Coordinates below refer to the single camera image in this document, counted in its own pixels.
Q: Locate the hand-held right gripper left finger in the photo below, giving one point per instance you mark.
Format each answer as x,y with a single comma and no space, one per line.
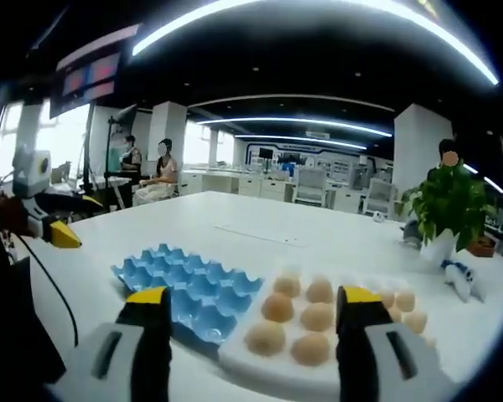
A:
109,356

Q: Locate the white office chair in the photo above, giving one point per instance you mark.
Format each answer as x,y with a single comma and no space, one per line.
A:
380,197
311,186

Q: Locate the grey object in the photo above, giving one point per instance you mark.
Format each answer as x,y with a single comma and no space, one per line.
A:
411,232

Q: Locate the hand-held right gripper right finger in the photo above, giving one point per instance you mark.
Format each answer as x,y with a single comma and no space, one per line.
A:
373,360

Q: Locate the green potted plant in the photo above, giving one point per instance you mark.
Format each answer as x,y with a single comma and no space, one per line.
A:
448,201

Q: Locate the long curved ceiling light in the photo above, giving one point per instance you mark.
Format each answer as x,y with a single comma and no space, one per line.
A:
360,8

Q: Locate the small white round object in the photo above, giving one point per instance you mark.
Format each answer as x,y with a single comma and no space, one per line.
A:
379,216

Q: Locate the hanging display screen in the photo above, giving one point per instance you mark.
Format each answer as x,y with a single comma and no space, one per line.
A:
90,75

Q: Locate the person's dark clothing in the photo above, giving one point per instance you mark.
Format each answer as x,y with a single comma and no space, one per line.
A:
8,335

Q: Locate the white table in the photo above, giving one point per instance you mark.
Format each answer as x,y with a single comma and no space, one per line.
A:
243,213

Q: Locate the row of white cabinets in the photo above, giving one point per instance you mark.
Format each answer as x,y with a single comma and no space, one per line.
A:
234,184

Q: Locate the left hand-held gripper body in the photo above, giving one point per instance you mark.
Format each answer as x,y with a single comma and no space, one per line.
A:
31,171

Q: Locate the ceiling light strip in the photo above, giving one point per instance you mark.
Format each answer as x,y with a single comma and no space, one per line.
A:
310,140
302,122

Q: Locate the white and blue toy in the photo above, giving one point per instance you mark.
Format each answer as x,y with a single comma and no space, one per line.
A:
465,278

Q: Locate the group of brown eggs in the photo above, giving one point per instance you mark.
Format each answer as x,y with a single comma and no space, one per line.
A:
277,307

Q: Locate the blue egg tray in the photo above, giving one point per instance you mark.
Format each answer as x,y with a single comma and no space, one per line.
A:
193,293

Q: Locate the white egg tray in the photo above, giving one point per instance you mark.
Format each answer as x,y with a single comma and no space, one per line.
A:
241,362

